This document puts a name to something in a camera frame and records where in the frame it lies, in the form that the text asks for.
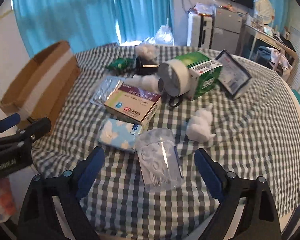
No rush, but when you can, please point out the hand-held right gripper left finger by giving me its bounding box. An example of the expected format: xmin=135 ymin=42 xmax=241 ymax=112
xmin=16 ymin=146 xmax=105 ymax=240

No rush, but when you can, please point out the white oval mirror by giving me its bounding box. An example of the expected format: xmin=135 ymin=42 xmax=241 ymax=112
xmin=255 ymin=0 xmax=275 ymax=27

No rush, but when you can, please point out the teal stool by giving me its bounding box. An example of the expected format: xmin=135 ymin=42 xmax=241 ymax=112
xmin=291 ymin=89 xmax=300 ymax=110

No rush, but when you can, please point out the blue flowered tissue pack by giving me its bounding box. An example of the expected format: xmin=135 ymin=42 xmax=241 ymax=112
xmin=98 ymin=118 xmax=143 ymax=153

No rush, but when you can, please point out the grey mini fridge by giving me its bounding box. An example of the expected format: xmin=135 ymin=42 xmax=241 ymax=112
xmin=211 ymin=7 xmax=248 ymax=54

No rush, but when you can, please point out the large clear water jug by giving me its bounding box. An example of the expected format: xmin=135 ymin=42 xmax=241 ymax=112
xmin=155 ymin=25 xmax=175 ymax=46

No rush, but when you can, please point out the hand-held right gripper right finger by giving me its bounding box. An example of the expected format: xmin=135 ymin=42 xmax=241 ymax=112
xmin=194 ymin=148 xmax=282 ymax=240

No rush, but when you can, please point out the white plastic bottle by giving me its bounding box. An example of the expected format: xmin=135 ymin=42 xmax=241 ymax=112
xmin=125 ymin=74 xmax=160 ymax=92

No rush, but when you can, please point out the cream dressing desk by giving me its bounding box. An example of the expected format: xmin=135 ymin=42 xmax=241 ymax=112
xmin=236 ymin=22 xmax=290 ymax=63

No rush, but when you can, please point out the plastic bag of snacks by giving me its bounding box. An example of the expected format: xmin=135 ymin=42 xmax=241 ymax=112
xmin=191 ymin=2 xmax=215 ymax=17

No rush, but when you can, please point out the black case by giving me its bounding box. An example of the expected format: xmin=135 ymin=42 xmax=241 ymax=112
xmin=134 ymin=56 xmax=159 ymax=75

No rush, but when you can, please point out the yellow box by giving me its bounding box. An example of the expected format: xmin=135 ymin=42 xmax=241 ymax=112
xmin=104 ymin=84 xmax=162 ymax=130

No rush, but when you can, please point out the orange patterned cloth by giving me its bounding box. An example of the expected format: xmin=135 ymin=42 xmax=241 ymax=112
xmin=0 ymin=177 xmax=17 ymax=223

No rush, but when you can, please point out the clear pouch with dark trim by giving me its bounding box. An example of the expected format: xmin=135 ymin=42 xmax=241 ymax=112
xmin=214 ymin=49 xmax=252 ymax=100

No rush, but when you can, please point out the white garment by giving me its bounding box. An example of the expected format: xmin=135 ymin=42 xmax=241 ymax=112
xmin=270 ymin=49 xmax=293 ymax=74

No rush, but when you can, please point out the clear plastic container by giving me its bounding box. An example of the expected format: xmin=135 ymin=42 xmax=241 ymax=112
xmin=135 ymin=128 xmax=185 ymax=193

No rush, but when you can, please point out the blue garment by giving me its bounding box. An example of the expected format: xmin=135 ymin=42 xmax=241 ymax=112
xmin=257 ymin=45 xmax=273 ymax=60

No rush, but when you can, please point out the wooden chair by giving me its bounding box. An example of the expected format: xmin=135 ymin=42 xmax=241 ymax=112
xmin=256 ymin=44 xmax=298 ymax=80

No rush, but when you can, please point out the silver blister pack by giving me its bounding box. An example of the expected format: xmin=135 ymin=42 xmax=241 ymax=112
xmin=89 ymin=76 xmax=123 ymax=105

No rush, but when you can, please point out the blue window curtain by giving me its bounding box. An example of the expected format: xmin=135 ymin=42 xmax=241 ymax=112
xmin=12 ymin=0 xmax=174 ymax=58

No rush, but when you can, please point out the white suitcase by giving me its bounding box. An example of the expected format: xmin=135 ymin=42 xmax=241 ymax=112
xmin=187 ymin=12 xmax=214 ymax=48

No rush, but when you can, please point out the green and white carton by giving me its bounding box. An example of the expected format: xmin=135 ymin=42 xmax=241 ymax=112
xmin=175 ymin=51 xmax=223 ymax=100

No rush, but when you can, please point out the green snack packet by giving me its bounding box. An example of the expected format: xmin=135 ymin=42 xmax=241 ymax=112
xmin=105 ymin=57 xmax=134 ymax=73

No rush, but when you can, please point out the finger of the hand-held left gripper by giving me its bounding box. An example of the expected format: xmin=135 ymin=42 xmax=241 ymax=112
xmin=0 ymin=113 xmax=21 ymax=139
xmin=0 ymin=117 xmax=52 ymax=155

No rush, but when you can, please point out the brown cardboard box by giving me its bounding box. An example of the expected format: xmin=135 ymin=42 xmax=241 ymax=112
xmin=0 ymin=41 xmax=81 ymax=137

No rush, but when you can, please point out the checkered blanket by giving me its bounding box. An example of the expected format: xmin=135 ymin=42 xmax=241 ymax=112
xmin=30 ymin=44 xmax=300 ymax=233

